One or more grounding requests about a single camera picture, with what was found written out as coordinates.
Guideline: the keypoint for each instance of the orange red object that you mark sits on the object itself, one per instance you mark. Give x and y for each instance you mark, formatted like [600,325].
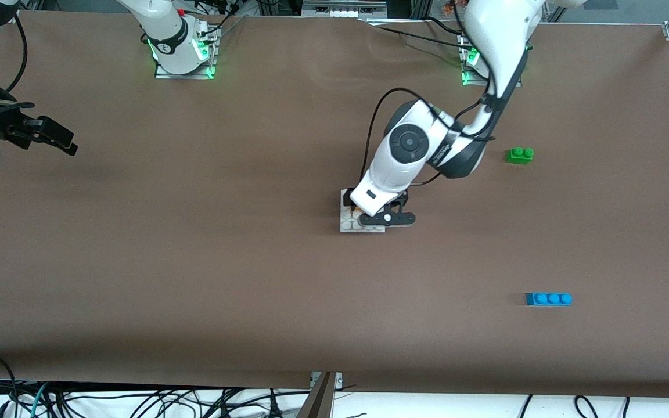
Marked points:
[453,6]

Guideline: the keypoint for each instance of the dark wedge post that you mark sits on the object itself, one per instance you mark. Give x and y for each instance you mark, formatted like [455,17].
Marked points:
[318,403]

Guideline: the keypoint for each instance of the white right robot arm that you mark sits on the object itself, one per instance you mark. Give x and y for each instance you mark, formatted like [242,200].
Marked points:
[166,29]

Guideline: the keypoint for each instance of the blue three-stud block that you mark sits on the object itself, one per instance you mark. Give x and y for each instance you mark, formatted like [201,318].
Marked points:
[549,299]

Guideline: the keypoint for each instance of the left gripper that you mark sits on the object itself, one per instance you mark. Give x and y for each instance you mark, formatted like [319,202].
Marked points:
[346,198]

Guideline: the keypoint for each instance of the black camera mounting bracket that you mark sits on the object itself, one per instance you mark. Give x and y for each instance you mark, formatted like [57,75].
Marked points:
[372,220]

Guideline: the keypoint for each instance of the white studded base plate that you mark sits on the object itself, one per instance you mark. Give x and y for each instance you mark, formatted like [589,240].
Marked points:
[349,223]

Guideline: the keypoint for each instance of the brown table cover sheet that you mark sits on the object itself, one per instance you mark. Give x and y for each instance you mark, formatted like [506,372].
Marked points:
[253,290]

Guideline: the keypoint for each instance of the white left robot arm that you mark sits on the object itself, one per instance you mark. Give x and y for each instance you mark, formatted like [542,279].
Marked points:
[497,35]

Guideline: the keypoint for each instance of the grey aluminium frame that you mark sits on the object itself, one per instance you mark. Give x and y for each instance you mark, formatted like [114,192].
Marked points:
[340,10]

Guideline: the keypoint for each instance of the small metal edge bracket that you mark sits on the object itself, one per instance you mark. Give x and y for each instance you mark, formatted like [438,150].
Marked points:
[339,380]

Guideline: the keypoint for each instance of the green two-stud block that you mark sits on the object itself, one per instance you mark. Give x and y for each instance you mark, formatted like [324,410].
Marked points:
[519,157]

